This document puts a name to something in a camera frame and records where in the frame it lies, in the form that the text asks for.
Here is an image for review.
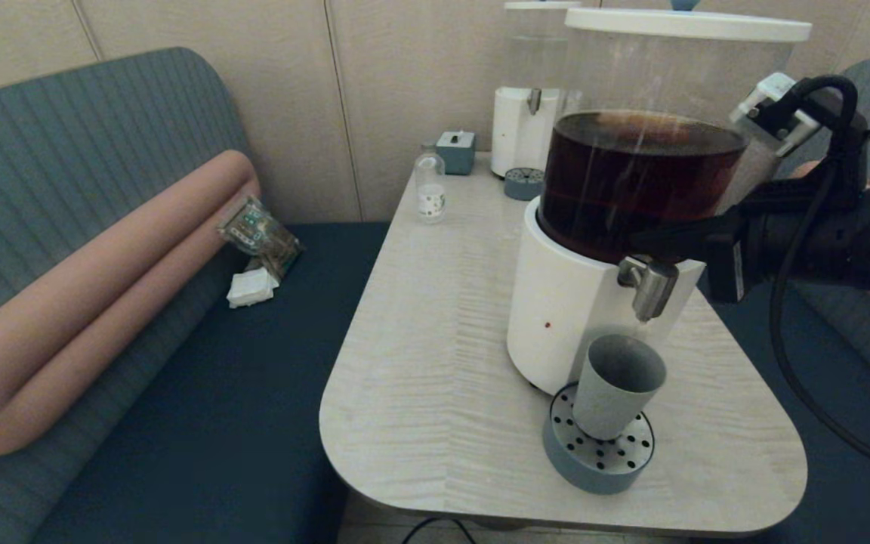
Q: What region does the black floor cable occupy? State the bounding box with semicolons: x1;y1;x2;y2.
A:
403;517;476;544

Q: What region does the grey-blue plastic cup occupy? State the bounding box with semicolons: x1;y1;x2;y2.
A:
572;334;668;441

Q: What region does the small water drink dispenser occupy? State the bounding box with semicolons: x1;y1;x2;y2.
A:
491;2;582;180

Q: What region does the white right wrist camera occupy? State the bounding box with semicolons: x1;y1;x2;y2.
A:
730;72;821;158

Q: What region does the large white dispenser lid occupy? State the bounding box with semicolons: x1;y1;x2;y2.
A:
563;0;812;42

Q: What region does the large blue drip tray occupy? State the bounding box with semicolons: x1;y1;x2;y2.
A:
541;382;655;495

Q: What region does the small blue drip tray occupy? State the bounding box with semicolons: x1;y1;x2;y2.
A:
504;167;545;201

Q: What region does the small blue tissue box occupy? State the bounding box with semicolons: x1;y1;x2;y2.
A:
435;130;476;175

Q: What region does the green snack packet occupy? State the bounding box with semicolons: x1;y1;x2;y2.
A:
218;196;304;284

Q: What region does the white folded napkin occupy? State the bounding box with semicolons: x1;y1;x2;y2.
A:
227;267;280;310

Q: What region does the large tea drink dispenser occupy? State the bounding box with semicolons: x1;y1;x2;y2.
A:
507;8;812;397

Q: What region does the clear plastic bottle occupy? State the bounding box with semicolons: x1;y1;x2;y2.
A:
414;143;446;224

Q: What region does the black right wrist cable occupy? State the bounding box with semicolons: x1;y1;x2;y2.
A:
770;74;870;482

